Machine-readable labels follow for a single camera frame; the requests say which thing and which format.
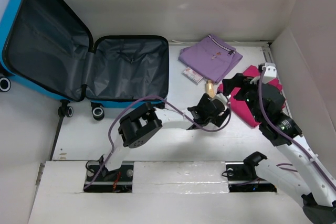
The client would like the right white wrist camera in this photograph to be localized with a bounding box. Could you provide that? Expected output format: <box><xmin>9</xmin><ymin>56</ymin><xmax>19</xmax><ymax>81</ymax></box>
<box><xmin>258</xmin><ymin>62</ymin><xmax>277</xmax><ymax>83</ymax></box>

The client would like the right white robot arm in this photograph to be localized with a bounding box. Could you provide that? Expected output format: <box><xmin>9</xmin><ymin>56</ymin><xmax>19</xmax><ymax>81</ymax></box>
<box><xmin>222</xmin><ymin>73</ymin><xmax>335</xmax><ymax>223</ymax></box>

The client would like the purple shirt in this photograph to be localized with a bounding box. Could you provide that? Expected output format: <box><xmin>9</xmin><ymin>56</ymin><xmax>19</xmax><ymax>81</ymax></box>
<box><xmin>179</xmin><ymin>34</ymin><xmax>243</xmax><ymax>83</ymax></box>

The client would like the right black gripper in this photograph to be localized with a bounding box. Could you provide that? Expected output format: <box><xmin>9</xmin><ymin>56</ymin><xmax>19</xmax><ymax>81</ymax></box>
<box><xmin>223</xmin><ymin>72</ymin><xmax>269</xmax><ymax>123</ymax></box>

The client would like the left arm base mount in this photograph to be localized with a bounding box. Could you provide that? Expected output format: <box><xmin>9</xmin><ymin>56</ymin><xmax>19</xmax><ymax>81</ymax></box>
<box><xmin>83</xmin><ymin>162</ymin><xmax>134</xmax><ymax>194</ymax></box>

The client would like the small pink printed card pack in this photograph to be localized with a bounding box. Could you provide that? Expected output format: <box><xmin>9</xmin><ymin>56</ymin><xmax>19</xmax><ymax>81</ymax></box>
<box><xmin>182</xmin><ymin>67</ymin><xmax>204</xmax><ymax>85</ymax></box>

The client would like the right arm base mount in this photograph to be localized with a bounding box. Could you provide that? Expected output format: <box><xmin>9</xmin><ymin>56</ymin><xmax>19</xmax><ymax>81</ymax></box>
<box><xmin>221</xmin><ymin>162</ymin><xmax>277</xmax><ymax>193</ymax></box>

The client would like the beige cosmetic tube gold cap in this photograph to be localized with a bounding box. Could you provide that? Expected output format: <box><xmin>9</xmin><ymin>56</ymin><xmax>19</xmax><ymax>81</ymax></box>
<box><xmin>206</xmin><ymin>80</ymin><xmax>216</xmax><ymax>98</ymax></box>

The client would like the blue hard-shell suitcase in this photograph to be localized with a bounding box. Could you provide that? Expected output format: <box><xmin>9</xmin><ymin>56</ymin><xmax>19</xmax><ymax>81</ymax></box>
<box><xmin>1</xmin><ymin>0</ymin><xmax>169</xmax><ymax>121</ymax></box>

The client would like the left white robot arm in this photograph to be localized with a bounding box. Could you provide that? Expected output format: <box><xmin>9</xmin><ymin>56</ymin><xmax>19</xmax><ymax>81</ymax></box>
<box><xmin>98</xmin><ymin>93</ymin><xmax>232</xmax><ymax>180</ymax></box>

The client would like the magenta garment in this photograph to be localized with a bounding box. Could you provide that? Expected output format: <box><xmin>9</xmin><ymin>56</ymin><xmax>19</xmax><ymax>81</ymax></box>
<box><xmin>216</xmin><ymin>65</ymin><xmax>285</xmax><ymax>129</ymax></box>

